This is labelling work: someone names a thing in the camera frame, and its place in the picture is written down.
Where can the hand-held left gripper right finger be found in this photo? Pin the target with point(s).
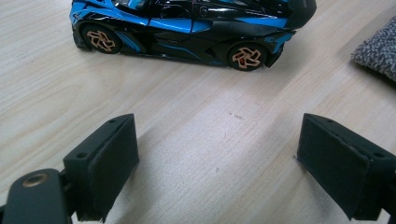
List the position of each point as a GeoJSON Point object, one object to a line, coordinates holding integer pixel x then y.
{"type": "Point", "coordinates": [339, 168]}

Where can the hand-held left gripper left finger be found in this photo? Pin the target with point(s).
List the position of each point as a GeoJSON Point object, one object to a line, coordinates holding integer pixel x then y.
{"type": "Point", "coordinates": [102, 161]}

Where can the grey knitted cloth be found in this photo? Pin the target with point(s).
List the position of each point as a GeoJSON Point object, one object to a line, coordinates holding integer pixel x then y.
{"type": "Point", "coordinates": [378, 51]}

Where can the blue and black toy car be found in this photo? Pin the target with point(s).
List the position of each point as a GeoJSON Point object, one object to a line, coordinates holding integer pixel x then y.
{"type": "Point", "coordinates": [186, 31]}

